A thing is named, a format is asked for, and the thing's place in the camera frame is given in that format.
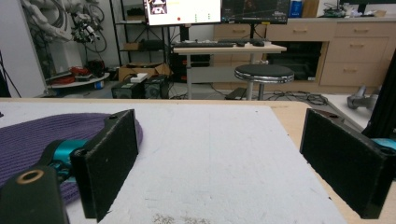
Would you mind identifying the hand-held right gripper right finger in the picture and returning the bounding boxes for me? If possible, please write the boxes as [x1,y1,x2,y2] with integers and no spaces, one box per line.
[299,107,396,220]

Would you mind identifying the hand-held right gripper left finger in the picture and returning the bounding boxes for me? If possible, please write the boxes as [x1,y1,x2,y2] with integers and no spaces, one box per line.
[38,108,139,223]

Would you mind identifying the purple knitted beanie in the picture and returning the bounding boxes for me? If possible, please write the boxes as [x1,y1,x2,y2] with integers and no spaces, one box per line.
[0,112,144,205]

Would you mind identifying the grey handheld device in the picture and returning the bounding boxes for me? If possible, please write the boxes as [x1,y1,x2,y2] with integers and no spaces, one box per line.
[346,85,381,110]

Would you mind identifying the black stand leg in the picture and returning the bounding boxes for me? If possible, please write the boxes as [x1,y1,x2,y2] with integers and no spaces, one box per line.
[361,46,396,140]

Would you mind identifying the black equipment case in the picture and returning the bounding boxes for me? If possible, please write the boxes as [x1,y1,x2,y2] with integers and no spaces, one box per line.
[110,75,171,100]

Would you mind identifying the round white platform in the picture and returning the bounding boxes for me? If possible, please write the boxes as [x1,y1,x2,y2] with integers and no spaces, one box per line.
[46,72,111,91]

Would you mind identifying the white foam mat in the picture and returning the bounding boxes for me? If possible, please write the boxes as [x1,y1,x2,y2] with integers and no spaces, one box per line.
[0,101,348,224]

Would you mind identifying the open cardboard box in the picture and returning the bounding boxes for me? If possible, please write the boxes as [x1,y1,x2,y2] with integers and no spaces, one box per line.
[117,62,173,83]

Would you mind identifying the light wooden drawer cabinet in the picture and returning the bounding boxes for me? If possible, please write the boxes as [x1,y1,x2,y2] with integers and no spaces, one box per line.
[212,17,396,93]

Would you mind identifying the round black stool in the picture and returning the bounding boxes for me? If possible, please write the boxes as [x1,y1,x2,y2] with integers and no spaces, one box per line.
[233,63,295,101]

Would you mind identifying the black metal shelf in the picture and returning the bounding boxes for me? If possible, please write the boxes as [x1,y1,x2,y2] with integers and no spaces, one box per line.
[108,0,171,67]

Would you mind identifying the black keyboard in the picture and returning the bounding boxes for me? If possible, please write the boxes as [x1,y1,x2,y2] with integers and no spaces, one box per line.
[173,41,236,49]

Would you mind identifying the light wooden desk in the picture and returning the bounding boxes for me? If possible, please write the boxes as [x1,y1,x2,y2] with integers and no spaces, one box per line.
[172,42,288,101]

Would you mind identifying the white-screen monitor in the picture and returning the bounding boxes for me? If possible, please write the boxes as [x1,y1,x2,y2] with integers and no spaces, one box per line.
[143,0,222,26]

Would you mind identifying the dark-screen monitor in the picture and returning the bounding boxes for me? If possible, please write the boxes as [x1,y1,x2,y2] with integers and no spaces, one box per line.
[220,0,291,25]

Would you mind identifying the black floor cables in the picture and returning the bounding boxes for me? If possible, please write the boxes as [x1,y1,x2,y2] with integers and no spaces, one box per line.
[264,90,329,106]

